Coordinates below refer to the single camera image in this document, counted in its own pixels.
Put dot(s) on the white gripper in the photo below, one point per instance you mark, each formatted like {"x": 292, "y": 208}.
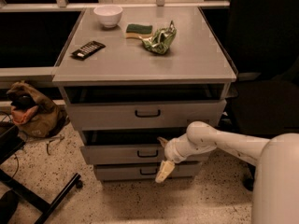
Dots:
{"x": 170, "y": 150}

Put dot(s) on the grey drawer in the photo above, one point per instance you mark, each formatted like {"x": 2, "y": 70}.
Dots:
{"x": 143, "y": 171}
{"x": 144, "y": 115}
{"x": 122, "y": 154}

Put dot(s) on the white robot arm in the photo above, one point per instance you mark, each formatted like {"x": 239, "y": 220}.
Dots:
{"x": 276, "y": 182}

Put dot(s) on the grey bottom drawer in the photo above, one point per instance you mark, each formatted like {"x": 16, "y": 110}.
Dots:
{"x": 143, "y": 171}

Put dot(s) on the grey drawer cabinet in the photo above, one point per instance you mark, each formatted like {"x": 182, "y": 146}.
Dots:
{"x": 193, "y": 70}

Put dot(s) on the grey top drawer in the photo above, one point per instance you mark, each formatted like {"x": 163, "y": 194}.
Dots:
{"x": 144, "y": 115}

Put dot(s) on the pliers on floor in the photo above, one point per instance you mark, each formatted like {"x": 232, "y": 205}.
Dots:
{"x": 51, "y": 140}

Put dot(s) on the crumpled green chip bag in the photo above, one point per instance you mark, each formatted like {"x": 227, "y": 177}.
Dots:
{"x": 162, "y": 39}

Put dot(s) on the green yellow sponge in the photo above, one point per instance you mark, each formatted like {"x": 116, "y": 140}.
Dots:
{"x": 138, "y": 31}

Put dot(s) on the black remote control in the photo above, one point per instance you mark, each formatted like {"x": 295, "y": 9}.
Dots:
{"x": 87, "y": 50}

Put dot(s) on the brown backpack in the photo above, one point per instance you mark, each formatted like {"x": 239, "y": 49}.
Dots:
{"x": 34, "y": 113}

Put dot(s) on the white bowl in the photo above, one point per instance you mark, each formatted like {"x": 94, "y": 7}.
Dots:
{"x": 108, "y": 15}

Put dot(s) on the black office chair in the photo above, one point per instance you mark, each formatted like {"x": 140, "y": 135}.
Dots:
{"x": 262, "y": 39}

